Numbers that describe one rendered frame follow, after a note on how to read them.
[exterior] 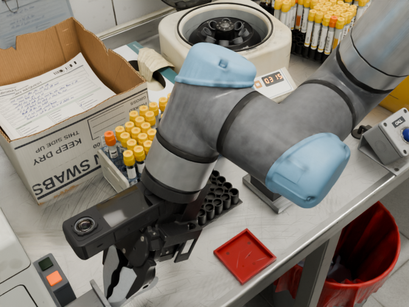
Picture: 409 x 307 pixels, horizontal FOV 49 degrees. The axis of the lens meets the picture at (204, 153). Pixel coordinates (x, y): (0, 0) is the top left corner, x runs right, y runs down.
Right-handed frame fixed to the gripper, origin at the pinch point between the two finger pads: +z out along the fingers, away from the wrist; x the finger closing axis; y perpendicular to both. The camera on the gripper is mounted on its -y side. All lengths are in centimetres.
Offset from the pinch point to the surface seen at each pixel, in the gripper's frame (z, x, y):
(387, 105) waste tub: -30, 4, 58
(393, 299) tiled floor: 36, -10, 122
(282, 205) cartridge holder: -12.5, -1.1, 28.3
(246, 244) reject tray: -7.0, -2.5, 21.1
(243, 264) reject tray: -5.7, -5.0, 18.9
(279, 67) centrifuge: -27, 22, 45
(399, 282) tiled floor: 33, -7, 128
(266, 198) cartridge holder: -12.1, 1.6, 27.5
